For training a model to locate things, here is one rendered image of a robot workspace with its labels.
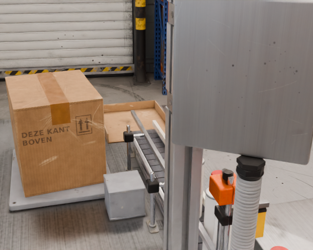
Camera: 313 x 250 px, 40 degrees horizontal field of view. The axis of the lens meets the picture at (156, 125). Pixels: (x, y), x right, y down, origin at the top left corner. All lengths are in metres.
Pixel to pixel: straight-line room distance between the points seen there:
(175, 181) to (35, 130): 0.64
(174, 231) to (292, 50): 0.34
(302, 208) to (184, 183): 0.61
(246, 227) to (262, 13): 0.26
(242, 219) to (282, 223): 0.58
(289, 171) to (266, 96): 0.99
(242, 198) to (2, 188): 0.97
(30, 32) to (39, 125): 3.90
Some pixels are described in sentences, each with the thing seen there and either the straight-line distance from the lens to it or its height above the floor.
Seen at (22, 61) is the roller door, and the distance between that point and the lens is 5.15.
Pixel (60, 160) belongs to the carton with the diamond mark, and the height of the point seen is 0.95.
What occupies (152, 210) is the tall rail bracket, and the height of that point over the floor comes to 0.89.
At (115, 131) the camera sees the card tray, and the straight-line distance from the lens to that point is 1.69.
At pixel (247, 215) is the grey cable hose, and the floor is 1.21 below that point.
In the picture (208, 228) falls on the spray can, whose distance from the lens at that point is 0.96.
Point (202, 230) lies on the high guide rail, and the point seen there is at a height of 0.96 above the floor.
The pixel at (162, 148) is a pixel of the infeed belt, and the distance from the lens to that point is 1.45.
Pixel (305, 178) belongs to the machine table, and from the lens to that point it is 1.46.
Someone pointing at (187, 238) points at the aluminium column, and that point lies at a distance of 0.71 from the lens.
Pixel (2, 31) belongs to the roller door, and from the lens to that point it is 5.10.
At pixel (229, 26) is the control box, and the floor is 1.44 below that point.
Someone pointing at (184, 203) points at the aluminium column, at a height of 1.16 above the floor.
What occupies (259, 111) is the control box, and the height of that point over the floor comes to 1.35.
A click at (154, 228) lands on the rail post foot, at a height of 0.83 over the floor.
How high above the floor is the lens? 1.53
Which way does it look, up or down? 24 degrees down
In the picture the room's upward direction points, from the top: straight up
